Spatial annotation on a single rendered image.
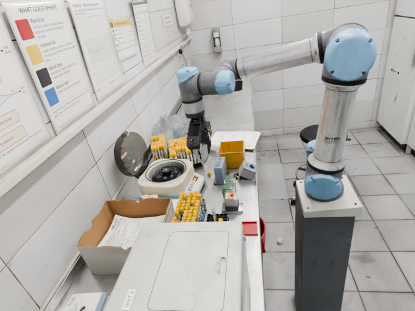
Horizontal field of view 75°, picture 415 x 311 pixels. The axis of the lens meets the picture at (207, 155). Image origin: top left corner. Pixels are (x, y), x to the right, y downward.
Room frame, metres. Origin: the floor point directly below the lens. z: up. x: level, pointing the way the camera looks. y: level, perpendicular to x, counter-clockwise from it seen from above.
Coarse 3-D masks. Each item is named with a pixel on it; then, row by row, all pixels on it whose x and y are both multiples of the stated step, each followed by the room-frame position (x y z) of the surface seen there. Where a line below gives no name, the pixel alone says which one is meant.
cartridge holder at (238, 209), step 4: (224, 204) 0.93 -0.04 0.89; (240, 204) 0.91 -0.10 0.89; (224, 208) 0.90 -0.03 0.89; (228, 208) 0.88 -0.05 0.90; (232, 208) 0.88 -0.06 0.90; (236, 208) 0.87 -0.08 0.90; (240, 208) 0.89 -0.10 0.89; (224, 212) 0.88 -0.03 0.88; (228, 212) 0.88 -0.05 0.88; (232, 212) 0.88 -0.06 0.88; (236, 212) 0.87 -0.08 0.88; (240, 212) 0.87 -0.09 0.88
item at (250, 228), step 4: (244, 224) 0.80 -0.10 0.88; (248, 224) 0.80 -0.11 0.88; (252, 224) 0.79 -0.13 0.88; (256, 224) 0.78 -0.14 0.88; (244, 228) 0.78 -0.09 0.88; (248, 228) 0.77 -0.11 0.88; (252, 228) 0.77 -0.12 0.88; (256, 228) 0.76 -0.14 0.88; (244, 232) 0.76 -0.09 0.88; (248, 232) 0.76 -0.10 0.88; (252, 232) 0.75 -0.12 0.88; (256, 232) 0.75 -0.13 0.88
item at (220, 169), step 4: (216, 160) 1.16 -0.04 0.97; (220, 160) 1.16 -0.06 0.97; (224, 160) 1.17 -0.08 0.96; (216, 164) 1.13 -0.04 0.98; (220, 164) 1.12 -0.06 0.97; (224, 164) 1.16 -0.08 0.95; (216, 168) 1.10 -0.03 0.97; (220, 168) 1.09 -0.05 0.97; (224, 168) 1.14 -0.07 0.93; (216, 172) 1.10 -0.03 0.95; (220, 172) 1.09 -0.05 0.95; (224, 172) 1.13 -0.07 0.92; (228, 172) 1.18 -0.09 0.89; (216, 176) 1.10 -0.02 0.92; (220, 176) 1.09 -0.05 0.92; (224, 176) 1.12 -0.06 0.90; (216, 180) 1.10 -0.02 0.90; (220, 180) 1.09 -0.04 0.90; (224, 180) 1.11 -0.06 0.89; (216, 184) 1.10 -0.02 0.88; (220, 184) 1.10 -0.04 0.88; (224, 184) 1.09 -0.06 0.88
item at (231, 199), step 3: (225, 195) 0.91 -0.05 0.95; (228, 195) 0.91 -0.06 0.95; (231, 195) 0.91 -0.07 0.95; (234, 195) 0.90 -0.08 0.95; (225, 198) 0.89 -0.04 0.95; (228, 198) 0.89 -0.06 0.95; (231, 198) 0.88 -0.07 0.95; (234, 198) 0.89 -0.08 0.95; (225, 201) 0.89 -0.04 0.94; (228, 201) 0.89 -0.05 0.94; (231, 201) 0.88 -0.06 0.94; (234, 201) 0.88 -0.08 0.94; (237, 201) 0.91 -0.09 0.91; (228, 204) 0.89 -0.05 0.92; (231, 204) 0.88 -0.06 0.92; (234, 204) 0.88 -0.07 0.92
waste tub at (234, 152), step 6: (222, 144) 1.35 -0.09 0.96; (228, 144) 1.35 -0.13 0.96; (234, 144) 1.34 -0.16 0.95; (240, 144) 1.33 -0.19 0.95; (222, 150) 1.35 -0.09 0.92; (228, 150) 1.35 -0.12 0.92; (234, 150) 1.34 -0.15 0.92; (240, 150) 1.33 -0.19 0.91; (222, 156) 1.23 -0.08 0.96; (228, 156) 1.22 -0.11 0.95; (234, 156) 1.21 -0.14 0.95; (240, 156) 1.21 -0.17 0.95; (228, 162) 1.22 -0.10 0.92; (234, 162) 1.21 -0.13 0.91; (240, 162) 1.21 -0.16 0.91; (228, 168) 1.22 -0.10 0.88
